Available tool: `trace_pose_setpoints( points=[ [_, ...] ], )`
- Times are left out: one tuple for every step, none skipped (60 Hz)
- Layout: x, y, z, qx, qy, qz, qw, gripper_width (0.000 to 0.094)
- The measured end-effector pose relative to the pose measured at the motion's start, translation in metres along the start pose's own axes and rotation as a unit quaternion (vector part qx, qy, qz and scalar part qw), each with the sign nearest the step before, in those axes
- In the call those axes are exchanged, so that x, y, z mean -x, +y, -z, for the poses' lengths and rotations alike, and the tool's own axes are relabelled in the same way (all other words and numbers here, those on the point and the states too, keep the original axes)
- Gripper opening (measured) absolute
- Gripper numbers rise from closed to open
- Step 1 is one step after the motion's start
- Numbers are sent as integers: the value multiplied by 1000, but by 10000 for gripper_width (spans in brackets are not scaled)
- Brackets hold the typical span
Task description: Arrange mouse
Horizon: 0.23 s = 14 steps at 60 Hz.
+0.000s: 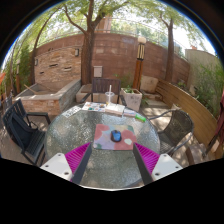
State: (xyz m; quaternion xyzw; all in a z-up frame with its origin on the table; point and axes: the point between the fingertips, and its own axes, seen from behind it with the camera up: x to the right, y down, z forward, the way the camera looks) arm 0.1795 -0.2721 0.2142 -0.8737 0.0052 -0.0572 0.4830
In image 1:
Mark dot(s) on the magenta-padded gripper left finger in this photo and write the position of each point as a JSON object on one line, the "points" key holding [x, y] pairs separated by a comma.
{"points": [[58, 165]]}

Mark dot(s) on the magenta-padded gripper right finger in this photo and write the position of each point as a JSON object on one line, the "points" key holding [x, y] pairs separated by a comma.
{"points": [[165, 166]]}

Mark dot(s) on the blue computer mouse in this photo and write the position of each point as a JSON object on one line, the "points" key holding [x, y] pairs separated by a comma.
{"points": [[116, 136]]}

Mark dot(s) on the metal mesh chair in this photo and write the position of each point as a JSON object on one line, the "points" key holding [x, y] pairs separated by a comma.
{"points": [[178, 126]]}

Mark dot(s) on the black slatted armchair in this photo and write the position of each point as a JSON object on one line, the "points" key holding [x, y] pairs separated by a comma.
{"points": [[23, 133]]}

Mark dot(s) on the curved wooden bench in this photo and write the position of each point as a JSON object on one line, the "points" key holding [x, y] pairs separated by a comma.
{"points": [[196, 116]]}

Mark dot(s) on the small pale booklet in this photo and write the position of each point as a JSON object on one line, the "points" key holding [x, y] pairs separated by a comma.
{"points": [[129, 112]]}

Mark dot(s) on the stone raised basin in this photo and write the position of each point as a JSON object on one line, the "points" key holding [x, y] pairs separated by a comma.
{"points": [[43, 101]]}

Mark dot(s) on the white stone planter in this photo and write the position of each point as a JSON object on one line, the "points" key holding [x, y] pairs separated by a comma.
{"points": [[132, 100]]}

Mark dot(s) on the stone tree base block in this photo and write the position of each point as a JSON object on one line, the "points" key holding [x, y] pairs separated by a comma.
{"points": [[82, 95]]}

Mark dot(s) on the dark slatted armchair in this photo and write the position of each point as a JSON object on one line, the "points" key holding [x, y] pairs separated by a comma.
{"points": [[100, 85]]}

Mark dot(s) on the white drinking straw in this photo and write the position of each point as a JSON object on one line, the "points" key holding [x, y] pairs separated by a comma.
{"points": [[110, 88]]}

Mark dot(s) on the thin curved tree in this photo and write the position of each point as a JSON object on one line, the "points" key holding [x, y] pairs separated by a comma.
{"points": [[32, 66]]}

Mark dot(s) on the slender leaning tree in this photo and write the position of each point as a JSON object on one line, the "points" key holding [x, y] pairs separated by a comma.
{"points": [[170, 53]]}

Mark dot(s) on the thick forked tree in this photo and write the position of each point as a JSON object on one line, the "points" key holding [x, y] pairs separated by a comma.
{"points": [[87, 53]]}

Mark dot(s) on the wooden lamp post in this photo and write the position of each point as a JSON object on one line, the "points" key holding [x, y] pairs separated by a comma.
{"points": [[138, 71]]}

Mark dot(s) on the beige wall utility box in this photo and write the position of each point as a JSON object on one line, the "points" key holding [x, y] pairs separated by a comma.
{"points": [[97, 71]]}

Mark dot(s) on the dark wall lamp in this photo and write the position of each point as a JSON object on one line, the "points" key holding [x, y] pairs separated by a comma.
{"points": [[36, 62], [77, 52]]}

